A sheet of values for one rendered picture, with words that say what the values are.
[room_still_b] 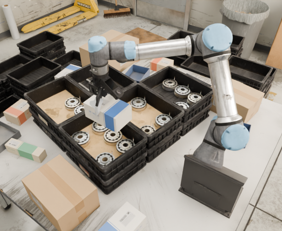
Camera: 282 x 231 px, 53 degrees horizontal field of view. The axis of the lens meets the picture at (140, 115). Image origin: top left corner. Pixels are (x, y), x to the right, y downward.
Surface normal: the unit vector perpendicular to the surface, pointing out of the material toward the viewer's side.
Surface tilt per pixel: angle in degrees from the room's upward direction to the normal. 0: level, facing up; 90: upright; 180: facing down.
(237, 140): 61
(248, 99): 0
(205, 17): 90
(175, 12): 90
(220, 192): 90
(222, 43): 46
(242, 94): 0
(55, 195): 0
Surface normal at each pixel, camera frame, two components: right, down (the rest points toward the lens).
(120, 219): 0.00, -0.74
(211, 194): -0.56, 0.55
